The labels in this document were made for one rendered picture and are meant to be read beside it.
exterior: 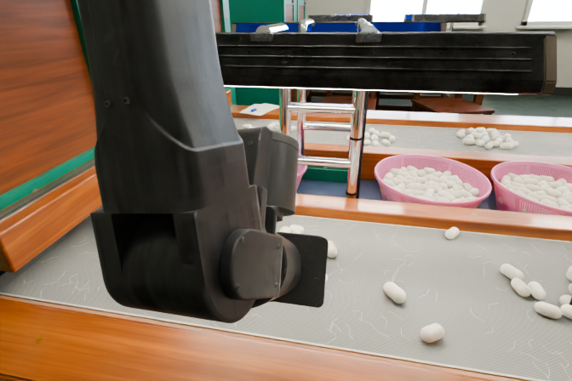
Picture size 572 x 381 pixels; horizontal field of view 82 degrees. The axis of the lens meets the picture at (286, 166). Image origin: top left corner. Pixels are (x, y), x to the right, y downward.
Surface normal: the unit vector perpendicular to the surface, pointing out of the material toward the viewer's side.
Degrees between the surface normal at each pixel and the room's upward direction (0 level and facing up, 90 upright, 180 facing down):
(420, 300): 0
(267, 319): 0
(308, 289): 48
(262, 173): 78
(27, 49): 90
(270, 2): 90
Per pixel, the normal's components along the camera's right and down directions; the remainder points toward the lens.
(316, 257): -0.15, -0.29
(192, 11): 0.93, -0.07
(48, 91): 0.98, 0.07
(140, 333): -0.01, -0.91
